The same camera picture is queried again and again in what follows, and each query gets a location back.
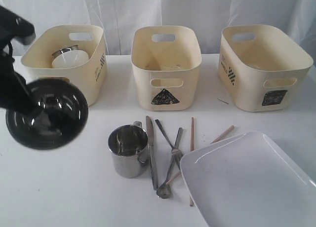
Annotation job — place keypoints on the steel mug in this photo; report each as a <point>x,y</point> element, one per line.
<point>64,50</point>
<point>128,145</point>

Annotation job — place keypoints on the cream bin with square mark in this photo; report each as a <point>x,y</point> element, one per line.
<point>261,67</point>

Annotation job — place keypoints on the wooden chopstick upright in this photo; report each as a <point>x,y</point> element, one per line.
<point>192,147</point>

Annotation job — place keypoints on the cream bin with triangle mark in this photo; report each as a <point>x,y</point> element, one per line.
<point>166,61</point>

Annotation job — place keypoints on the stainless steel bowl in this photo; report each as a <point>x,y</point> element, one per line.
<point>66,107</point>

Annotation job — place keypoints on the wooden chopstick slanted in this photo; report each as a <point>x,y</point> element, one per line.
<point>219,138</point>

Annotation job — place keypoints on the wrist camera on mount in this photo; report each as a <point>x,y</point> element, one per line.
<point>13,26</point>

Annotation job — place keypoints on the white ceramic bowl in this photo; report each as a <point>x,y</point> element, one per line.
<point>70,59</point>

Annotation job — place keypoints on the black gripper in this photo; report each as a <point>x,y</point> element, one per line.
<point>15,96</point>

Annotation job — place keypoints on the stainless steel table knife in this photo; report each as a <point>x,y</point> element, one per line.
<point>152,161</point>

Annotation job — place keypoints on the cream bin with circle mark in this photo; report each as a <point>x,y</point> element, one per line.
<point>88,77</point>

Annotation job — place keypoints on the white curtain backdrop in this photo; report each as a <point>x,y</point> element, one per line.
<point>121,18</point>

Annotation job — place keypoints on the stainless steel fork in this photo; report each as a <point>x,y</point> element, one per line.
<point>164,191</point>

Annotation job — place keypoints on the white rectangular plate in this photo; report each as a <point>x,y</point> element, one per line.
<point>248,181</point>

